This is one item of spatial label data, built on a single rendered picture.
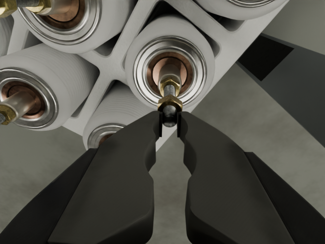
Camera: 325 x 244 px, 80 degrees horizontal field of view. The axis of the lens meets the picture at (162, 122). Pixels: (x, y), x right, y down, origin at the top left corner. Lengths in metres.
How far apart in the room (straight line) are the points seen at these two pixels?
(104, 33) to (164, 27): 0.06
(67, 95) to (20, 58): 0.06
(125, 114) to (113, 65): 0.08
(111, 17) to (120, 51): 0.08
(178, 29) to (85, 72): 0.16
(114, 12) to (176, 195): 0.63
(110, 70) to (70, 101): 0.07
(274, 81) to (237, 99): 0.22
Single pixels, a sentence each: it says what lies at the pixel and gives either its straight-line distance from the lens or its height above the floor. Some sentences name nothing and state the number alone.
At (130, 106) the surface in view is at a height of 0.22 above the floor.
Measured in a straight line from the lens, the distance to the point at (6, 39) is 0.35.
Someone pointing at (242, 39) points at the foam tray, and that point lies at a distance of 0.29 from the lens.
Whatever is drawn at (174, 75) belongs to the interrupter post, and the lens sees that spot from 0.18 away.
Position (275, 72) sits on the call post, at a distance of 0.33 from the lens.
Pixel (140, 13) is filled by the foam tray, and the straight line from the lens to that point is 0.27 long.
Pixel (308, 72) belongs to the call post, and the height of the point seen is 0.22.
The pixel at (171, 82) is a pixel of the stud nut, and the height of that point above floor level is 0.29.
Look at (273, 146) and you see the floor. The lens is 0.65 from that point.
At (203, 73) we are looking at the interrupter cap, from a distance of 0.21.
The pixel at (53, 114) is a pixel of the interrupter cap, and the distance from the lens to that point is 0.26.
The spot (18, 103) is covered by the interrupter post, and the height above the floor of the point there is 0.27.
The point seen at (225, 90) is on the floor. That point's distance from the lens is 0.50.
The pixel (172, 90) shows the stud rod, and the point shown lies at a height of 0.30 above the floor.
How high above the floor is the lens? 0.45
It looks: 58 degrees down
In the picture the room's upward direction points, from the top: 177 degrees counter-clockwise
